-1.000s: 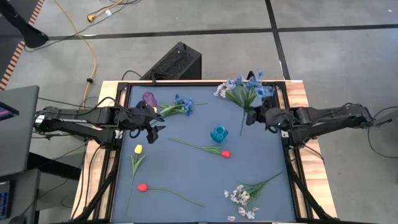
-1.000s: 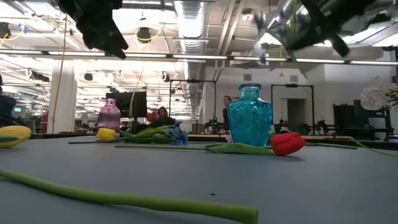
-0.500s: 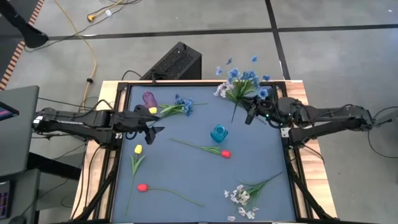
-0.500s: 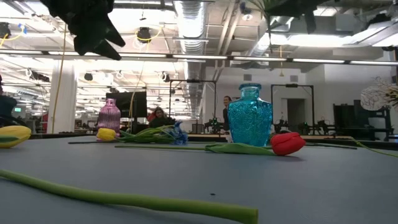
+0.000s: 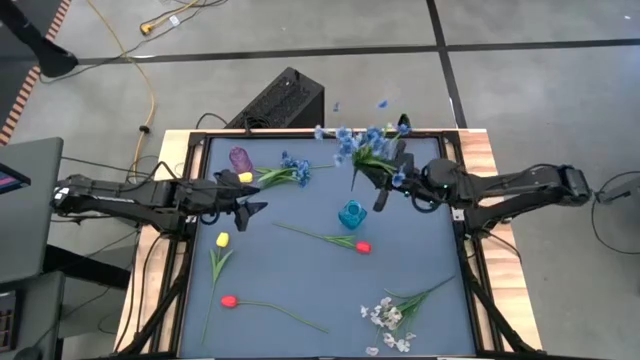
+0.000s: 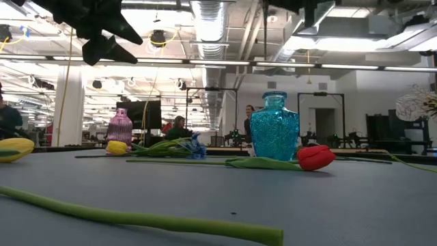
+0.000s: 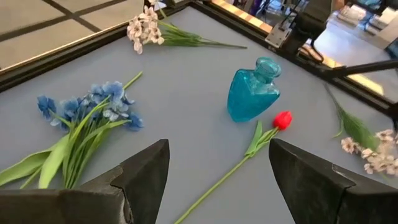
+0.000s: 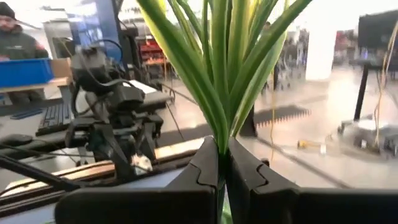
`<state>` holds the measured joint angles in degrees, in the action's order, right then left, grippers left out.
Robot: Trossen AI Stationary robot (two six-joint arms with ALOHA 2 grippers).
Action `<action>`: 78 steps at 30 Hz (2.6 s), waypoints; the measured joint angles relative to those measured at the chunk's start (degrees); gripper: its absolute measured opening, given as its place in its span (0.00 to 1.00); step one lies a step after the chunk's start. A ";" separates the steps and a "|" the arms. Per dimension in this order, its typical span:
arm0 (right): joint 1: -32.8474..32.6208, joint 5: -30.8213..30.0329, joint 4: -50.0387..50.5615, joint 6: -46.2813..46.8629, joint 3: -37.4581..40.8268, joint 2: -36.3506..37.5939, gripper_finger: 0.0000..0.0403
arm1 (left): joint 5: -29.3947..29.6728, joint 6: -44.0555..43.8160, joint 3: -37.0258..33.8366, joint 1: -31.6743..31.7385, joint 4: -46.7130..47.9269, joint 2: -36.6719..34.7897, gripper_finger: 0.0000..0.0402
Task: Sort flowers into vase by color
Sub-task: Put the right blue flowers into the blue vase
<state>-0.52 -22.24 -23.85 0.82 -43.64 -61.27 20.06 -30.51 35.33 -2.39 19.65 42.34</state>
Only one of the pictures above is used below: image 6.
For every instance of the black metal frame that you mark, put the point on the black metal frame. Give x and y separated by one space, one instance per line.
321 93

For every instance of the blue patterned glass vase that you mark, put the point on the blue patterned glass vase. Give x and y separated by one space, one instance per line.
274 130

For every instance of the yellow artificial tulip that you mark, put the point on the yellow artificial tulip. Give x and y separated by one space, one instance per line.
17 147
117 148

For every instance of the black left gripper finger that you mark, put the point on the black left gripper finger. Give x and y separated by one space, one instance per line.
102 51
119 29

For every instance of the black ceiling dome fixture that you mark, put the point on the black ceiling dome fixture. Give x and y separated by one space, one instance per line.
158 37

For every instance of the white round column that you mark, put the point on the white round column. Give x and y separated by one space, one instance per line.
70 109

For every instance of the blue artificial flower bunch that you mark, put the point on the blue artificial flower bunch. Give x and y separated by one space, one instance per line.
196 147

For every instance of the long ceiling light bar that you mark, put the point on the long ceiling light bar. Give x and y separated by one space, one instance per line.
164 61

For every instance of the silver ventilation duct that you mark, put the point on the silver ventilation duct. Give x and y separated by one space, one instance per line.
208 27

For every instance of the pink ribbed glass vase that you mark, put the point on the pink ribbed glass vase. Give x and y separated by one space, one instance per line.
119 128

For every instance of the white artificial flower bunch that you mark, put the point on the white artificial flower bunch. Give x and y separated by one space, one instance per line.
413 106

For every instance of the person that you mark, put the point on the person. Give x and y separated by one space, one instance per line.
178 130
8 119
248 123

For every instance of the black desk with monitor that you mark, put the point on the black desk with monitor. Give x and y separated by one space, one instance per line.
379 130

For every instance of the black monitor screen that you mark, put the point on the black monitor screen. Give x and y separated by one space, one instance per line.
143 114

